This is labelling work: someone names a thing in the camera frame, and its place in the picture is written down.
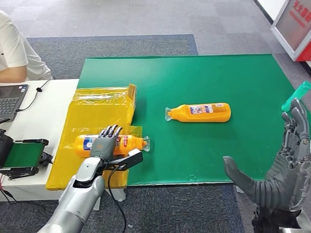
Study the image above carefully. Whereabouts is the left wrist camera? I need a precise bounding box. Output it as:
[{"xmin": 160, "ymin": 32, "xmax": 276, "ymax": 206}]
[{"xmin": 104, "ymin": 148, "xmax": 143, "ymax": 172}]

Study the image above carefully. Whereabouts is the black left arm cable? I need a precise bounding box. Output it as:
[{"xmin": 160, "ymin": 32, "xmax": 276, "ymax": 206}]
[{"xmin": 107, "ymin": 166, "xmax": 128, "ymax": 233}]

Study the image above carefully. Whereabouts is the person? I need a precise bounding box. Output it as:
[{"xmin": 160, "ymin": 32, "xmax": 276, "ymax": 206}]
[{"xmin": 0, "ymin": 10, "xmax": 54, "ymax": 83}]

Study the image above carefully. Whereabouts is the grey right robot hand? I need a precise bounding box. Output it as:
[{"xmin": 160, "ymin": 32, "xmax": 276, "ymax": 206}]
[{"xmin": 223, "ymin": 98, "xmax": 311, "ymax": 213}]

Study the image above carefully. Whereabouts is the white table support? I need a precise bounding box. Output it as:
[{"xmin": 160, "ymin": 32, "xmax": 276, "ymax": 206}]
[{"xmin": 92, "ymin": 188, "xmax": 127, "ymax": 211}]

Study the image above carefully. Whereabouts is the red and white sign stand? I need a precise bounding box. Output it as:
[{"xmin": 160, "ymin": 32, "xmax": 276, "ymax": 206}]
[{"xmin": 270, "ymin": 0, "xmax": 311, "ymax": 62}]

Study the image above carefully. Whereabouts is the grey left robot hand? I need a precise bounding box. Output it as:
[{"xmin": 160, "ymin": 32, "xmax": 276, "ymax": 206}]
[{"xmin": 91, "ymin": 124, "xmax": 123, "ymax": 162}]

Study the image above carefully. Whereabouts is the thin black desk cable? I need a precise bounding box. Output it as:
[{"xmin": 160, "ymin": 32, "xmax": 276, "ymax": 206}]
[{"xmin": 15, "ymin": 79, "xmax": 51, "ymax": 113}]

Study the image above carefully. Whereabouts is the green table mat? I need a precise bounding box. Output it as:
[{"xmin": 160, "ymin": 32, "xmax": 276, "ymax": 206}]
[{"xmin": 77, "ymin": 54, "xmax": 311, "ymax": 187}]

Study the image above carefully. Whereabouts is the orange bottle with clear cap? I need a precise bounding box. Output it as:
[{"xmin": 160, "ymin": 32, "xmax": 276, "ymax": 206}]
[
  {"xmin": 165, "ymin": 102, "xmax": 232, "ymax": 123},
  {"xmin": 74, "ymin": 134, "xmax": 150, "ymax": 158}
]

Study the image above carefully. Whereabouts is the yellow taped cardboard box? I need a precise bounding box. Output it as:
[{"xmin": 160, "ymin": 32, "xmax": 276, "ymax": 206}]
[{"xmin": 45, "ymin": 84, "xmax": 143, "ymax": 191}]

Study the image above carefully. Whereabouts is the dark laptop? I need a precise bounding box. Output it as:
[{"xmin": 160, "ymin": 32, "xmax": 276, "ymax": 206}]
[{"xmin": 0, "ymin": 84, "xmax": 29, "ymax": 124}]

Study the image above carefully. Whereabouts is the teal plastic bottle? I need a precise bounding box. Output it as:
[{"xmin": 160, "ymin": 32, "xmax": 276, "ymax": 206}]
[{"xmin": 282, "ymin": 81, "xmax": 311, "ymax": 113}]

